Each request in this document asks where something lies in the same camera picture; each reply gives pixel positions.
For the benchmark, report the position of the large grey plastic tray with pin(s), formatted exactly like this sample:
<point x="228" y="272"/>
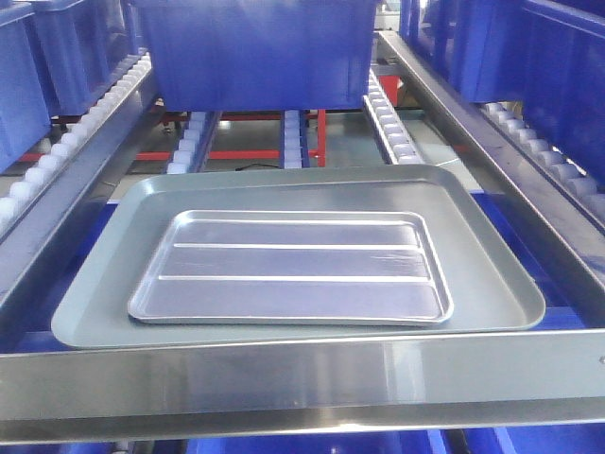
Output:
<point x="490" y="289"/>

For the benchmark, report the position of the left steel divider rail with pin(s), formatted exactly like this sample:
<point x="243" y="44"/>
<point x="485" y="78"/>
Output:
<point x="38" y="244"/>

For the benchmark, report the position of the left-centre roller track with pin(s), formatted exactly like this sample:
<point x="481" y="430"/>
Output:
<point x="193" y="149"/>

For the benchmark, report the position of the front steel shelf rail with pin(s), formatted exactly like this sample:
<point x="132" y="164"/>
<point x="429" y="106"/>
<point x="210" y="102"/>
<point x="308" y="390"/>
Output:
<point x="336" y="385"/>

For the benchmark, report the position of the blue bin upper right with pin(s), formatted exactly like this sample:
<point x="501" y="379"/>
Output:
<point x="479" y="47"/>

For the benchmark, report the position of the silver ribbed metal tray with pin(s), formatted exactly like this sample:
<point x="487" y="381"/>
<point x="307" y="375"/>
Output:
<point x="294" y="267"/>

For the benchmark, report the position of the centre roller track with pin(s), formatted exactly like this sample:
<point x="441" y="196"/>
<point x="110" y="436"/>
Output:
<point x="294" y="151"/>

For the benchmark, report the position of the blue bin upper left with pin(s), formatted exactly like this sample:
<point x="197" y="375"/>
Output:
<point x="57" y="58"/>

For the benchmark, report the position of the steel divider rail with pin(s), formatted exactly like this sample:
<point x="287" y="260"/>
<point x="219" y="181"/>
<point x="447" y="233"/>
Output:
<point x="38" y="244"/>
<point x="561" y="234"/>

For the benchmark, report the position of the far left roller track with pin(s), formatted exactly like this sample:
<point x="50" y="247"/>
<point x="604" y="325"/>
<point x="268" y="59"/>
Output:
<point x="22" y="193"/>

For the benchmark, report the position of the far right roller track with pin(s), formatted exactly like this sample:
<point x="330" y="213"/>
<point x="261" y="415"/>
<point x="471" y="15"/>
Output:
<point x="575" y="183"/>

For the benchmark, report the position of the blue bin on centre shelf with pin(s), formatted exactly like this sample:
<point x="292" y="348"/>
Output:
<point x="259" y="55"/>

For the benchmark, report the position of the right steel divider rail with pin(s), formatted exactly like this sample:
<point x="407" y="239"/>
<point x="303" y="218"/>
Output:
<point x="561" y="234"/>

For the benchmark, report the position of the red steel floor frame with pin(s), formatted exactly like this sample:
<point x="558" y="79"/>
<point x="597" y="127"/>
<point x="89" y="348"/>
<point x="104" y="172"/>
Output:
<point x="389" y="84"/>

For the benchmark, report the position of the right-centre roller track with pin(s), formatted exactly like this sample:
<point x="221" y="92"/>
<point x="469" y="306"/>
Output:
<point x="392" y="137"/>

